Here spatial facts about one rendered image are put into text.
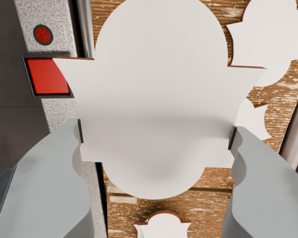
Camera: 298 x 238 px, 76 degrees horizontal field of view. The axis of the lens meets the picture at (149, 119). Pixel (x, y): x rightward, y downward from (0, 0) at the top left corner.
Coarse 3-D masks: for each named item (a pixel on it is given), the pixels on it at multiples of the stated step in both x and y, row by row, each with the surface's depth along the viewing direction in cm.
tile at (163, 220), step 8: (152, 216) 41; (160, 216) 41; (168, 216) 41; (176, 216) 41; (144, 224) 43; (152, 224) 42; (160, 224) 42; (168, 224) 42; (176, 224) 42; (184, 224) 42; (144, 232) 44; (152, 232) 44; (160, 232) 44; (168, 232) 44; (176, 232) 43; (184, 232) 43
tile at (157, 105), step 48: (144, 0) 9; (192, 0) 9; (96, 48) 10; (144, 48) 10; (192, 48) 10; (96, 96) 11; (144, 96) 11; (192, 96) 11; (240, 96) 11; (96, 144) 13; (144, 144) 13; (192, 144) 13; (144, 192) 15
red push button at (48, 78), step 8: (32, 64) 32; (40, 64) 32; (48, 64) 32; (32, 72) 32; (40, 72) 32; (48, 72) 32; (56, 72) 32; (40, 80) 33; (48, 80) 33; (56, 80) 33; (64, 80) 33; (40, 88) 34; (48, 88) 34; (56, 88) 34; (64, 88) 33
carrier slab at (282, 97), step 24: (96, 0) 27; (120, 0) 27; (216, 0) 27; (240, 0) 27; (96, 24) 28; (288, 72) 31; (264, 96) 33; (288, 96) 33; (264, 120) 35; (288, 120) 35; (216, 168) 40
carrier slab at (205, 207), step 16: (192, 192) 43; (208, 192) 43; (224, 192) 43; (112, 208) 45; (128, 208) 45; (144, 208) 45; (160, 208) 45; (176, 208) 45; (192, 208) 45; (208, 208) 45; (224, 208) 45; (112, 224) 48; (128, 224) 48; (192, 224) 47; (208, 224) 47
